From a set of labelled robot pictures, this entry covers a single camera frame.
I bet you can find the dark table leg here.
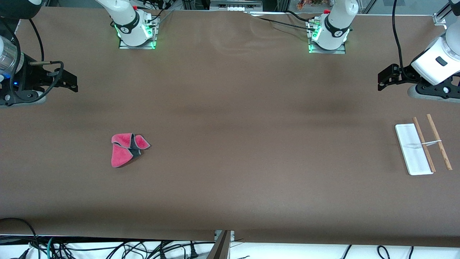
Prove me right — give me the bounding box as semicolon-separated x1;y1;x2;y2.
206;230;235;259

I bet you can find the grey power strip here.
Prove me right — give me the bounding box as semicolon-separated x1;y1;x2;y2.
210;0;263;12

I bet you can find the black floor cable bundle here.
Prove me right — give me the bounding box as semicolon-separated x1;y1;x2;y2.
54;240;216;259

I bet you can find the orange background object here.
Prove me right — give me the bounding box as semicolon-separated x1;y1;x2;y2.
296;0;325;10

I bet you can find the black looped floor cable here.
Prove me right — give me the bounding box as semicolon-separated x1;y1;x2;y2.
0;217;41;259

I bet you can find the black base power cable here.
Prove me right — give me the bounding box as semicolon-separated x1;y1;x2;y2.
246;10;318;32

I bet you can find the pink and grey towel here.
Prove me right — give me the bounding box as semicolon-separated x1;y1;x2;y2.
111;133;151;168

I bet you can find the aluminium frame corner profile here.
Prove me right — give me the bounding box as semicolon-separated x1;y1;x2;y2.
432;0;454;26

